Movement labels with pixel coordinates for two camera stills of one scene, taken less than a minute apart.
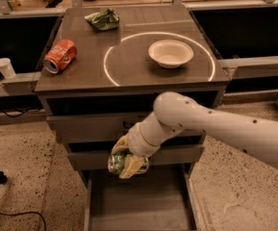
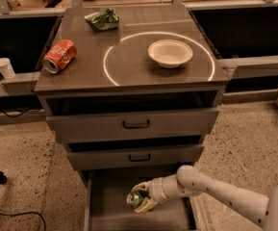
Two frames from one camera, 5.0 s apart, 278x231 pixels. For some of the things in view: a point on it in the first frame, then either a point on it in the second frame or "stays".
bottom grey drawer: (160, 199) stays
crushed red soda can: (61, 55) stays
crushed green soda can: (116, 160) → (135, 198)
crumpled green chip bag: (105, 20) stays
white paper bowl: (170, 53) stays
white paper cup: (5, 65) stays
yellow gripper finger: (123, 143) → (142, 186)
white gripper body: (137, 141) → (156, 189)
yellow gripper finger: (131, 166) → (145, 205)
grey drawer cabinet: (101, 72) stays
